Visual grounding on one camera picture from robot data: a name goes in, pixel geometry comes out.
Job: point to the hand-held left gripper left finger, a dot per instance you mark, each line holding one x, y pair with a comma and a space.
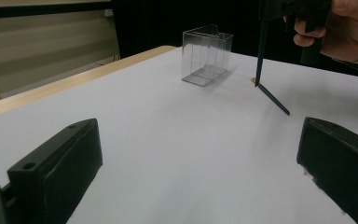
59, 174

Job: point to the white table sheet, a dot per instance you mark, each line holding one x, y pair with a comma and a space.
183, 140

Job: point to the clear plastic divided container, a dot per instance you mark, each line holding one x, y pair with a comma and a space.
203, 76

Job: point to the black horizontal bar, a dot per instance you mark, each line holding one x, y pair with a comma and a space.
43, 10

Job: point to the wooden table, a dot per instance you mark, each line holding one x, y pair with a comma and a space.
74, 81

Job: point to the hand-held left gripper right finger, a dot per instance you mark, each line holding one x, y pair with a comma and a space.
338, 161

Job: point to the dark pencil with orange end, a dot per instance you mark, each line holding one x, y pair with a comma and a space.
262, 53
275, 101

